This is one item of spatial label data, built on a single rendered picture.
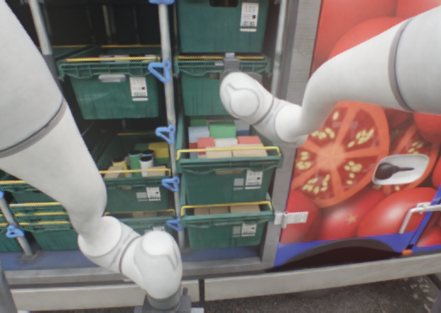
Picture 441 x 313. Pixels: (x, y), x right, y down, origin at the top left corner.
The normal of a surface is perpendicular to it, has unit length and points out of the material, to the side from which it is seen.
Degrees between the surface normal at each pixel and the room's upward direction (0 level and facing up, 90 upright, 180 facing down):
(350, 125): 90
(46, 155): 107
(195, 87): 94
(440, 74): 101
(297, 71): 90
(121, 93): 96
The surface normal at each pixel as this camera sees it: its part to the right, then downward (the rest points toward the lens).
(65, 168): 0.81, 0.48
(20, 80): 0.95, 0.14
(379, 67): -0.99, 0.06
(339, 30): 0.11, 0.50
